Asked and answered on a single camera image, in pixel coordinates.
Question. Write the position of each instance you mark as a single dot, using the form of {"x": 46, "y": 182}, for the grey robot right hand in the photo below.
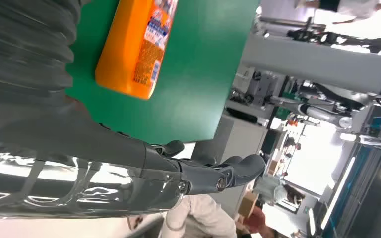
{"x": 78, "y": 154}

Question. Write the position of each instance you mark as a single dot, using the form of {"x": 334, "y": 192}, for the person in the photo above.
{"x": 355, "y": 8}
{"x": 203, "y": 216}
{"x": 272, "y": 192}

